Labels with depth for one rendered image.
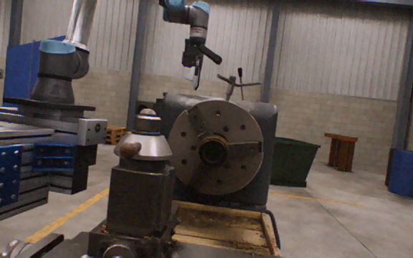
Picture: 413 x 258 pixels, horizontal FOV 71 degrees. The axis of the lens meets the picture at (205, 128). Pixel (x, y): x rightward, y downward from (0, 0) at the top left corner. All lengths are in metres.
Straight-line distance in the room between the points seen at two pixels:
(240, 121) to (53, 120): 0.65
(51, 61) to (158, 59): 10.24
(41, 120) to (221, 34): 10.36
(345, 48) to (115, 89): 8.58
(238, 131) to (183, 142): 0.18
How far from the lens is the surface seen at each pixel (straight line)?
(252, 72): 11.06
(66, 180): 1.14
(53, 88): 1.18
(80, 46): 1.33
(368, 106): 12.04
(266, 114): 1.11
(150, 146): 0.38
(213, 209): 0.93
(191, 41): 1.29
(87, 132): 1.09
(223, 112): 0.94
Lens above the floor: 1.19
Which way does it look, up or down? 3 degrees down
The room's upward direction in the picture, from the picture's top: 7 degrees clockwise
